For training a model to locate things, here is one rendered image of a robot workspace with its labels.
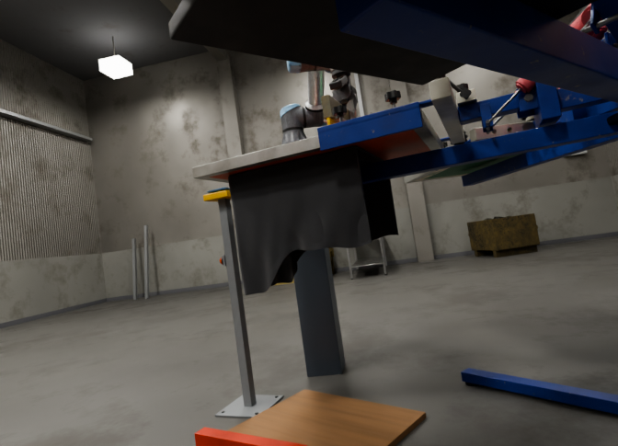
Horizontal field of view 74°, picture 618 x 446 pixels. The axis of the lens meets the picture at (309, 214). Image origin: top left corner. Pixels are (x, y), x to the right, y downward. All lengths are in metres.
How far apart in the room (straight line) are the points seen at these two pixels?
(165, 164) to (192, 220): 1.43
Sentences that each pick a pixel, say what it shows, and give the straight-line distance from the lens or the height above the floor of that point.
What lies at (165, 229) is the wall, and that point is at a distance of 9.65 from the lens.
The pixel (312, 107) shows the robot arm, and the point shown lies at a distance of 2.24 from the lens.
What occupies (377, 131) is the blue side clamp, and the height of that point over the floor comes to 0.95.
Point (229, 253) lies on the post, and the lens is 1.86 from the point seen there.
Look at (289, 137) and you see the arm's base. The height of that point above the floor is 1.24.
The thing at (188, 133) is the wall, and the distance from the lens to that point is 9.65.
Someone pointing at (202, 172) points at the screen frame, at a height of 0.96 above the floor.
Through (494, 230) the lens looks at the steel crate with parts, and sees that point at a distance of 7.29.
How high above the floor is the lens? 0.68
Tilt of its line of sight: 4 degrees up
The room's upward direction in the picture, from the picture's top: 8 degrees counter-clockwise
